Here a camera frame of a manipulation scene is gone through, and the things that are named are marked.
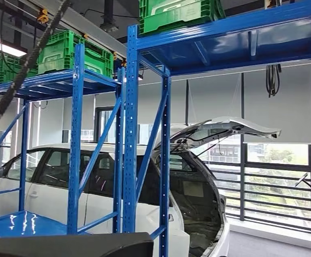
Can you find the ceiling light strip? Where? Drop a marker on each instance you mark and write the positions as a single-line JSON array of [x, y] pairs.
[[2, 46]]

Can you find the grey overhead rail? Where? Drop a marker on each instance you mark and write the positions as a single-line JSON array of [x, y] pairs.
[[91, 28]]

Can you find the black panel part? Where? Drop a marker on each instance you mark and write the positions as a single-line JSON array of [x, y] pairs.
[[64, 246]]

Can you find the black braided tether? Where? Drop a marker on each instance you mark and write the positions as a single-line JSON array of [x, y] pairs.
[[23, 71]]

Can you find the grey roller blind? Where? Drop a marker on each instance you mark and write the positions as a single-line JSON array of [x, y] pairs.
[[214, 99], [292, 106], [177, 103]]

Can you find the green plastic crate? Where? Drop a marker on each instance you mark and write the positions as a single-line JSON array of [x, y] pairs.
[[64, 53], [0, 69], [177, 17]]

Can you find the blue steel shelf rack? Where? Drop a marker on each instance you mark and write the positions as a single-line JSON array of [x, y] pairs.
[[76, 142], [131, 142]]

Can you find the white car with open tailgate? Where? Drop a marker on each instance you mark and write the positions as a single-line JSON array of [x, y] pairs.
[[51, 202]]

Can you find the dark metal window railing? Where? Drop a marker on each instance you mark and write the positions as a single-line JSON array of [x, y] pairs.
[[273, 184]]

